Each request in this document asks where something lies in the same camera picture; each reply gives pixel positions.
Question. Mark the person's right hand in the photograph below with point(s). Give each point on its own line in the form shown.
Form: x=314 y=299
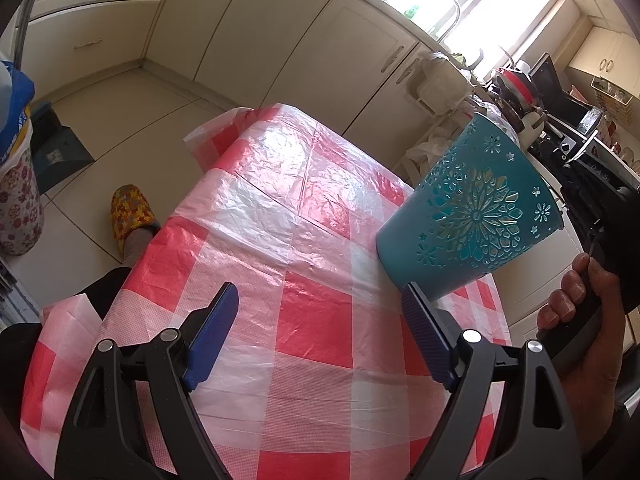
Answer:
x=607 y=360

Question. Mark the stack of pans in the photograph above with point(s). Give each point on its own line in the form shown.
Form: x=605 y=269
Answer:
x=515 y=85

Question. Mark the person's leg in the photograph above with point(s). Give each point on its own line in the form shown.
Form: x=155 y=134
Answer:
x=75 y=300

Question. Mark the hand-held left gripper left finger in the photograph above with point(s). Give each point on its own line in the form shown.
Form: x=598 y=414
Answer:
x=215 y=330

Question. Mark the yellow floral slipper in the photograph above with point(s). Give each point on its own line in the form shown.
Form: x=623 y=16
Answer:
x=130 y=210

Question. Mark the cream wall cabinets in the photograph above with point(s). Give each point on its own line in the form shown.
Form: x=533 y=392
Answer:
x=607 y=57

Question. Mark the cream base cabinets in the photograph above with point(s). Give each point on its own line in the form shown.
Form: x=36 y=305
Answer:
x=280 y=25

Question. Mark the red checked plastic tablecloth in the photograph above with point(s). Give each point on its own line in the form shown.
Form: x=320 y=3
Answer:
x=300 y=260

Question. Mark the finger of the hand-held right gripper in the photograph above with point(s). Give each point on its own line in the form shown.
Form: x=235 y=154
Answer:
x=549 y=154

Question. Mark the white hanging plastic bag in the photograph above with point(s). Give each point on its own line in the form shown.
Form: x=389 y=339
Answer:
x=440 y=80

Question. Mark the blue white plastic bag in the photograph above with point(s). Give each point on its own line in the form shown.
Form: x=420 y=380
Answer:
x=12 y=110

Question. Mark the white rolling cart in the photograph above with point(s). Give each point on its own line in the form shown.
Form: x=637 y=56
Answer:
x=425 y=125

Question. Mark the chrome faucet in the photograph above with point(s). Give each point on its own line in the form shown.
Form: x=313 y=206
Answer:
x=452 y=15

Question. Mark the black microwave oven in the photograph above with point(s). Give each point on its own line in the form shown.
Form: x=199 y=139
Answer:
x=560 y=95

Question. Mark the floral fabric bag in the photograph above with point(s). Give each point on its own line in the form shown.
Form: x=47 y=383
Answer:
x=17 y=205

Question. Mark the kitchen window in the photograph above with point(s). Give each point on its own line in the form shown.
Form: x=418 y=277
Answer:
x=490 y=5

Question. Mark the dark blue dustpan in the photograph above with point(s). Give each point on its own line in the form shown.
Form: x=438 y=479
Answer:
x=60 y=150

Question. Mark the crumpled white plastic bags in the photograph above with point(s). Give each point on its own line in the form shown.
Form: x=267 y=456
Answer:
x=432 y=147

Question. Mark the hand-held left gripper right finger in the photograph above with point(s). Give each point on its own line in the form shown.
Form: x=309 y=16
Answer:
x=425 y=330

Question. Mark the green dish soap bottle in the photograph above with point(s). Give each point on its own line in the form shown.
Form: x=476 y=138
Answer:
x=412 y=12

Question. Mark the teal perforated utensil holder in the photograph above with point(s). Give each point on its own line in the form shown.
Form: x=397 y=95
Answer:
x=465 y=220

